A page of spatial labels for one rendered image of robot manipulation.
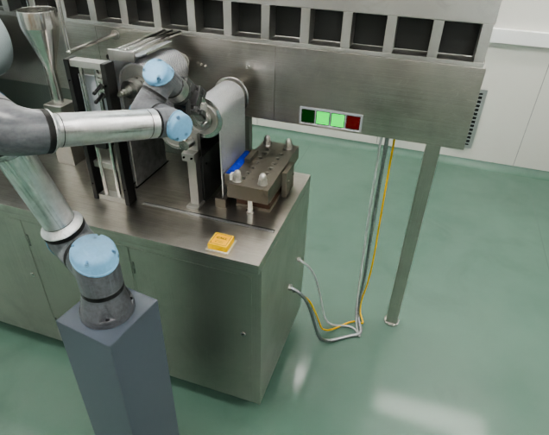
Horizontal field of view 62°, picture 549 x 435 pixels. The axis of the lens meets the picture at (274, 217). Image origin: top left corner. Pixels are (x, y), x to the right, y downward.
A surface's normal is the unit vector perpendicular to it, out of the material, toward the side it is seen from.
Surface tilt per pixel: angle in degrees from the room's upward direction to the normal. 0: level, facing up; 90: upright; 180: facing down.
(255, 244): 0
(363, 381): 0
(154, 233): 0
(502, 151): 90
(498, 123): 90
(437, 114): 90
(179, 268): 90
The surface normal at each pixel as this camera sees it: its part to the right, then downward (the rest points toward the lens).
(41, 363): 0.03, -0.83
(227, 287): -0.32, 0.53
